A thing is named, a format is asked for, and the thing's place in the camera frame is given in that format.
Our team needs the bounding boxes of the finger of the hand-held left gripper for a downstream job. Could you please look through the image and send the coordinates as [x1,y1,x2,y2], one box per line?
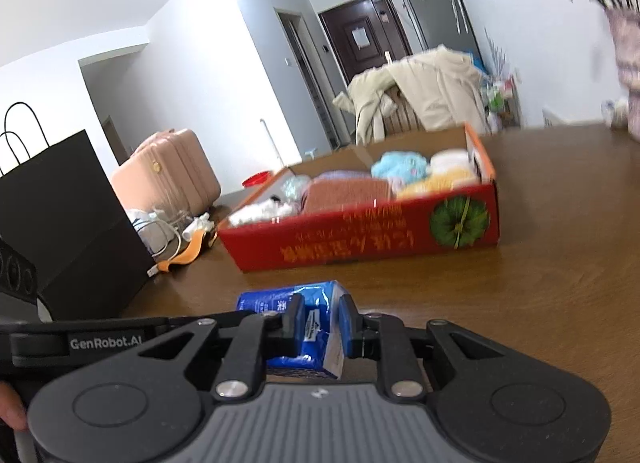
[167,309,257,330]

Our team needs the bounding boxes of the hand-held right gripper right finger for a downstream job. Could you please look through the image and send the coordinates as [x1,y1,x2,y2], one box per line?
[338,293,506,402]

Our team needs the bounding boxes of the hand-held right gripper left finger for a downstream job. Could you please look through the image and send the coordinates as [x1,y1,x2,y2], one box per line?
[137,293,307,402]

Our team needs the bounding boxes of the red cardboard box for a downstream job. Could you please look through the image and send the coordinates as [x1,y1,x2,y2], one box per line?
[217,123,500,274]

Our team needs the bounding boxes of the white cloth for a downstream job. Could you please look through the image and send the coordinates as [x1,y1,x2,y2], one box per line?
[227,197,298,228]

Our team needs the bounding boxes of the brown scouring pad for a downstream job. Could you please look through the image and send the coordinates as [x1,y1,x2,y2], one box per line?
[301,178,393,216]

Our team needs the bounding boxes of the blue fluffy plush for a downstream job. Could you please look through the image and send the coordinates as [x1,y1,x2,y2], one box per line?
[371,150,432,181]

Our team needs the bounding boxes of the yellow plush toy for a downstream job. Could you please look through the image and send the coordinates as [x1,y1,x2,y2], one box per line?
[395,165,481,201]

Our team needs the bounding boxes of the white round sponge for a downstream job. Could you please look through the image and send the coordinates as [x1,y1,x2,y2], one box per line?
[430,149,471,168]

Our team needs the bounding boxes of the person's left hand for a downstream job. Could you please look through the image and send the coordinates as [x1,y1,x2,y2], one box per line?
[0,383,29,432]

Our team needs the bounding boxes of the grey triangular stand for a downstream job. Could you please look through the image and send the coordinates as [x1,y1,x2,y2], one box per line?
[0,288,53,324]

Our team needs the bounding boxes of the black phone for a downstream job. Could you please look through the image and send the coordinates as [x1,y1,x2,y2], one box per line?
[0,238,40,304]

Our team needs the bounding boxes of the white plug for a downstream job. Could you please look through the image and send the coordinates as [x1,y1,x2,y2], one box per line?
[182,213,213,239]

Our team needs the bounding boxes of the black paper bag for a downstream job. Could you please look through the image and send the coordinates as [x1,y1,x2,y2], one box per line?
[0,102,157,321]

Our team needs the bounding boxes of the pink suitcase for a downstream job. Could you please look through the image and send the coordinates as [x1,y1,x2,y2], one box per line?
[110,129,222,214]

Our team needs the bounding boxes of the red basin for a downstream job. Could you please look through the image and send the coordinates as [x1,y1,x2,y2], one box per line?
[242,170,275,188]

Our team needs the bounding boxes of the wooden chair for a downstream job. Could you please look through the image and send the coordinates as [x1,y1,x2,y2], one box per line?
[380,88,426,136]

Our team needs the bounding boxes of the beige coat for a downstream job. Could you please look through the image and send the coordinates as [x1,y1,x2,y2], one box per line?
[332,44,488,144]

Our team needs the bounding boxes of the dark brown door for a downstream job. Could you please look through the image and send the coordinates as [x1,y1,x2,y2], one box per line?
[318,0,413,88]

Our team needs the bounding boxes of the grey fridge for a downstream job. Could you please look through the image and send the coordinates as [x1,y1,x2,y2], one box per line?
[395,0,483,56]

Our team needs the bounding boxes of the pink fuzzy vase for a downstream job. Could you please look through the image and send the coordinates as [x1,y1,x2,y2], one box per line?
[605,8,640,138]

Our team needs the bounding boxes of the orange strap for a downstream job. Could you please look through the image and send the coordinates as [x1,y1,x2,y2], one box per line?
[150,228,218,276]

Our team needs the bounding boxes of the white charging cable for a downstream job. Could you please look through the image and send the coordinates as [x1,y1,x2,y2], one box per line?
[127,208,183,264]

